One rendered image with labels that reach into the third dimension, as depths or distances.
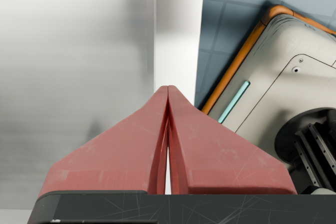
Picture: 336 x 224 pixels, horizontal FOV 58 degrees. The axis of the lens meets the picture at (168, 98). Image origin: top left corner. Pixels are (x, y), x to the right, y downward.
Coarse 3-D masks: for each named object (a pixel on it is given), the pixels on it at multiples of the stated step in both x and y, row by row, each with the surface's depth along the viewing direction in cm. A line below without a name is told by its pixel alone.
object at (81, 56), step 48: (0, 0) 19; (48, 0) 19; (96, 0) 19; (144, 0) 19; (0, 48) 21; (48, 48) 21; (96, 48) 21; (144, 48) 21; (0, 96) 23; (48, 96) 23; (96, 96) 23; (144, 96) 23; (0, 144) 26; (48, 144) 26; (0, 192) 30
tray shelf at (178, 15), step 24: (168, 0) 19; (192, 0) 19; (168, 24) 20; (192, 24) 20; (168, 48) 21; (192, 48) 21; (168, 72) 22; (192, 72) 22; (192, 96) 24; (168, 168) 28; (168, 192) 30
